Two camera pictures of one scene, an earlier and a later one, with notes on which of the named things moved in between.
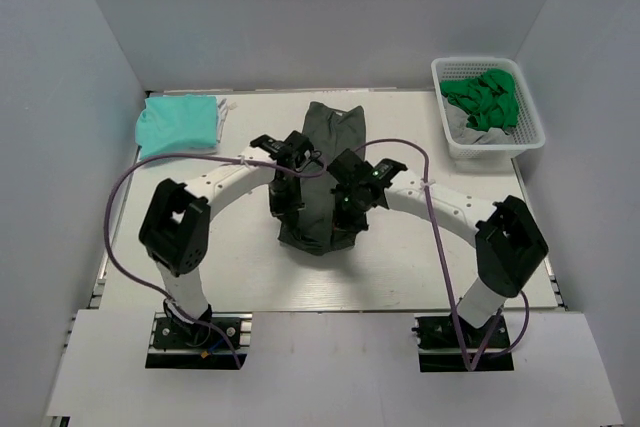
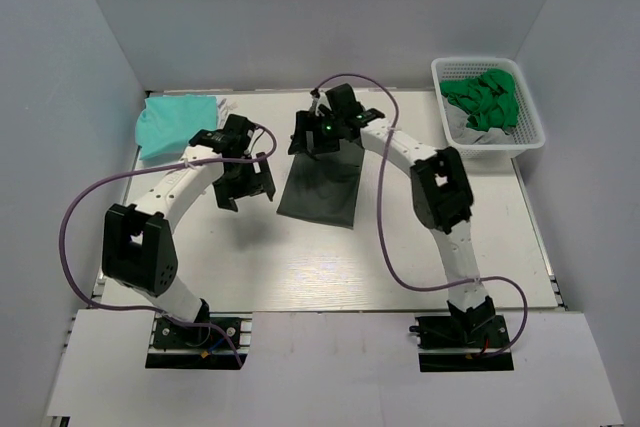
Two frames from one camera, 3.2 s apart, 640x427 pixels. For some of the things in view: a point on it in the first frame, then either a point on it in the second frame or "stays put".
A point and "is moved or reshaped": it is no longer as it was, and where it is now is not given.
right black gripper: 342,224 to 307,121
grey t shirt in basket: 457,119 stays put
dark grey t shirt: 328,131 is moved or reshaped
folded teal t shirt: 180,121 stays put
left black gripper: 289,207 to 226,193
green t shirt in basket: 489,100 stays put
